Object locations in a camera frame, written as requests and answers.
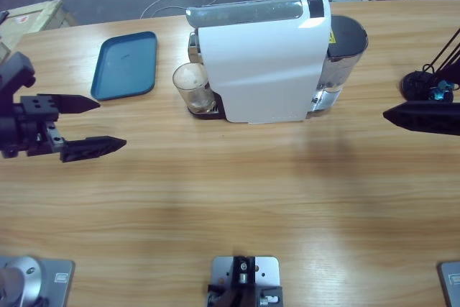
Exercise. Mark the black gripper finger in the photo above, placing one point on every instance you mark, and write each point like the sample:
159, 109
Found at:
427, 118

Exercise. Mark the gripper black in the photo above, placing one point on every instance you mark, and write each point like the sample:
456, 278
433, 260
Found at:
32, 131

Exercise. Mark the clear drinking glass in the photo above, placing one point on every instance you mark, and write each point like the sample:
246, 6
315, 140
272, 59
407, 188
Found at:
188, 80

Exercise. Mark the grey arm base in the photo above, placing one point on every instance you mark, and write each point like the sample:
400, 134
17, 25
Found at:
36, 282
451, 285

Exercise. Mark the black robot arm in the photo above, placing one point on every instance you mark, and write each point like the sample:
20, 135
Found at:
16, 69

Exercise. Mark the blue coffee capsule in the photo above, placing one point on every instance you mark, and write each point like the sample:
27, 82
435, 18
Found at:
446, 86
436, 95

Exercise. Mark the white capsule coffee machine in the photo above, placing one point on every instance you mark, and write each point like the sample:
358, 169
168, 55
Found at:
258, 69

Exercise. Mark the black lamp base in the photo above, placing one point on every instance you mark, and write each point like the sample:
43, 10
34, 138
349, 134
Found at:
413, 84

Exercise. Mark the teal plastic tray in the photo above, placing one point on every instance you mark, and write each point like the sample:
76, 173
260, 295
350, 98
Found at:
122, 69

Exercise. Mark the grey mount plate with post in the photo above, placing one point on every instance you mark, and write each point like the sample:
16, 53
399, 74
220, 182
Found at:
244, 278

